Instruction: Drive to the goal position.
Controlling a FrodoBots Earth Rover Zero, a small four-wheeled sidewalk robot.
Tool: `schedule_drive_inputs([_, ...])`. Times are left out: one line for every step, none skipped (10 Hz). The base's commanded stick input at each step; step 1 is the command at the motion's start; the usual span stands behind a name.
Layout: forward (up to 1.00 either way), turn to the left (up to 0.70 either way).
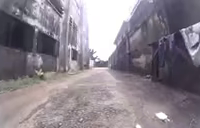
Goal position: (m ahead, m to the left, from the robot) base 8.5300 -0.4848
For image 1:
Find low building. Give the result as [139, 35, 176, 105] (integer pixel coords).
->
[94, 59, 109, 69]

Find tree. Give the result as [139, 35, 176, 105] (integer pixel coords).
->
[87, 48, 99, 64]

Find grey dirt alley road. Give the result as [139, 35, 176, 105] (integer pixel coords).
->
[0, 67, 200, 128]

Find dark stained concrete building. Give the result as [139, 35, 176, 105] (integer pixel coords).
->
[107, 0, 200, 96]

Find white litter piece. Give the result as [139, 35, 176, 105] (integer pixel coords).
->
[155, 111, 171, 122]

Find grey weathered concrete building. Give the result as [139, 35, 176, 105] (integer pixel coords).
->
[0, 0, 91, 83]

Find grass strip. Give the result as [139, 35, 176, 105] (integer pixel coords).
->
[0, 70, 76, 97]

